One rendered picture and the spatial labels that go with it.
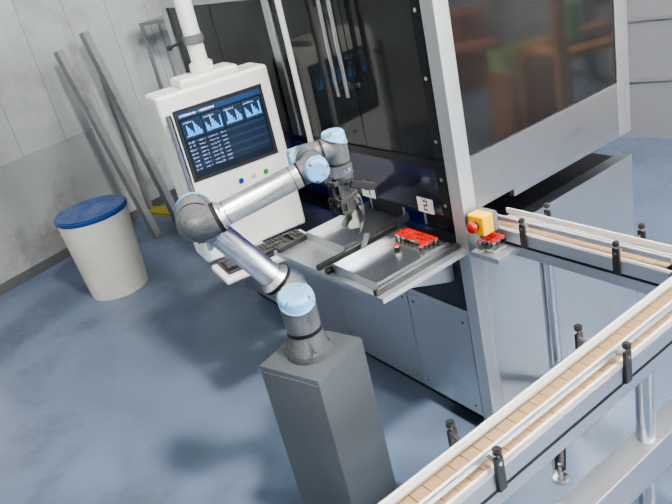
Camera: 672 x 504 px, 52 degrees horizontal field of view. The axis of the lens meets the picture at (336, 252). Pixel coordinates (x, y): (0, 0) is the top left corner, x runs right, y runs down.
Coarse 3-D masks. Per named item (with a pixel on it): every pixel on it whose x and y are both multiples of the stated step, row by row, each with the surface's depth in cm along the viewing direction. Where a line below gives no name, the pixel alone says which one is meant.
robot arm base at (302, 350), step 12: (288, 336) 223; (300, 336) 220; (312, 336) 221; (324, 336) 224; (288, 348) 225; (300, 348) 221; (312, 348) 221; (324, 348) 223; (300, 360) 222; (312, 360) 222
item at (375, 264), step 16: (384, 240) 267; (352, 256) 259; (368, 256) 262; (384, 256) 259; (400, 256) 256; (416, 256) 253; (336, 272) 255; (352, 272) 245; (368, 272) 250; (384, 272) 247; (400, 272) 240
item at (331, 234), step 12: (372, 216) 295; (384, 216) 292; (396, 216) 289; (408, 216) 283; (324, 228) 291; (336, 228) 292; (348, 228) 289; (372, 228) 284; (384, 228) 277; (312, 240) 285; (324, 240) 276; (336, 240) 281; (348, 240) 278; (360, 240) 271
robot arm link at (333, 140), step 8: (336, 128) 217; (328, 136) 214; (336, 136) 214; (344, 136) 216; (328, 144) 215; (336, 144) 215; (344, 144) 216; (328, 152) 215; (336, 152) 216; (344, 152) 217; (328, 160) 217; (336, 160) 217; (344, 160) 218
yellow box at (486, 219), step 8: (480, 208) 242; (472, 216) 239; (480, 216) 237; (488, 216) 237; (496, 216) 239; (480, 224) 237; (488, 224) 238; (496, 224) 240; (480, 232) 239; (488, 232) 239
